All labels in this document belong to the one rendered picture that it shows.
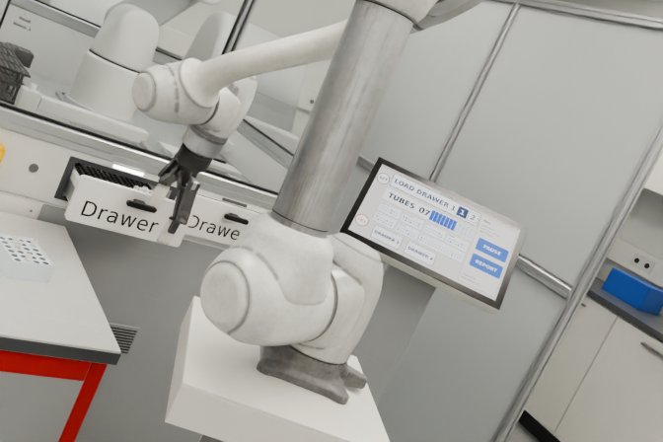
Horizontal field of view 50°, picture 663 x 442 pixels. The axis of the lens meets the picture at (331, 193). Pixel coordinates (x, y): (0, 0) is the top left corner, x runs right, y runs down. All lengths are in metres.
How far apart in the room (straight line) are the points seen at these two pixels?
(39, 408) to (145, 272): 0.69
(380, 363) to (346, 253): 1.06
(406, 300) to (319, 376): 0.94
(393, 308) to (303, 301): 1.12
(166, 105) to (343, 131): 0.40
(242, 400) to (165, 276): 0.87
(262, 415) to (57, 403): 0.40
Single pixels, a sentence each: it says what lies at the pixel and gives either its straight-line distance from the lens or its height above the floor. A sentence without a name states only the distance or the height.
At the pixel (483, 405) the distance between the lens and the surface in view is 2.91.
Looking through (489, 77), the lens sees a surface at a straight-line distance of 3.36.
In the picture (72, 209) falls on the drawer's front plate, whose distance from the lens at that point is 1.73.
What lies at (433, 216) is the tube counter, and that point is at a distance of 2.21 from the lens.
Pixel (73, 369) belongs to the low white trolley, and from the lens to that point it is 1.38.
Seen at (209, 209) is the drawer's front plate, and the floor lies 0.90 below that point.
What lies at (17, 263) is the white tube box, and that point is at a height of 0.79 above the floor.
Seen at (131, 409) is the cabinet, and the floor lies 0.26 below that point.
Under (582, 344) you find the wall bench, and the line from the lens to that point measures 4.24.
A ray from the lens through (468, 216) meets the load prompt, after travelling 2.25.
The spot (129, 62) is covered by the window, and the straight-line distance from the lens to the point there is 1.82.
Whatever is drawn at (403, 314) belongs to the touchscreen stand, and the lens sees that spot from 2.26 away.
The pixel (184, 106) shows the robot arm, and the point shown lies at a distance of 1.39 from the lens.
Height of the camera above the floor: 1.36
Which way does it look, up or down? 8 degrees down
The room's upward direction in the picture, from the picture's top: 25 degrees clockwise
